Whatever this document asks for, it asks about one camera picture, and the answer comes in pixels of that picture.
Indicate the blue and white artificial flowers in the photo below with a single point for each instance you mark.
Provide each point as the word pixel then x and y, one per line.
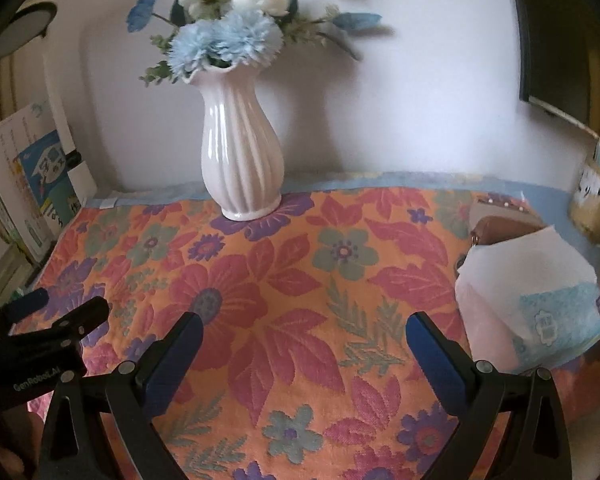
pixel 225 35

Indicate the brown leather pouch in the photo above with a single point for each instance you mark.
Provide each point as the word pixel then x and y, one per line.
pixel 505 230

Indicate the black television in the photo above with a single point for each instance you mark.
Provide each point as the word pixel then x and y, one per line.
pixel 570 35

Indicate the round dark lamp head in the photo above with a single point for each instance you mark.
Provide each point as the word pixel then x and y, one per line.
pixel 22 30

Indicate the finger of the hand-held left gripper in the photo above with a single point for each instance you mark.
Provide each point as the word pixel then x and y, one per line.
pixel 30 304
pixel 75 322

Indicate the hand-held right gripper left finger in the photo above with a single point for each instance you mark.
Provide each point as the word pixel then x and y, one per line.
pixel 172 365

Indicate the translucent white bag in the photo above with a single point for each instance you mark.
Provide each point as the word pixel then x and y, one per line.
pixel 485 300

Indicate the white ribbed vase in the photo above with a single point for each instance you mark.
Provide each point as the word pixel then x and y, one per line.
pixel 240 160

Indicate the beige pen holder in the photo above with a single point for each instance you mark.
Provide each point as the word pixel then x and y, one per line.
pixel 592 200

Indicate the floral woven blanket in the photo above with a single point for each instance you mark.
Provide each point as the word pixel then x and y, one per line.
pixel 290 300

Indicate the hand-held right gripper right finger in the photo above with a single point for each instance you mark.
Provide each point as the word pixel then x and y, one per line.
pixel 435 360

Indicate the row of books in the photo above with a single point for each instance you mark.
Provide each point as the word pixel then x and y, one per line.
pixel 25 195

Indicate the light blue tissue pack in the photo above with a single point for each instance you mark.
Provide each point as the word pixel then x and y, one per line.
pixel 560 320

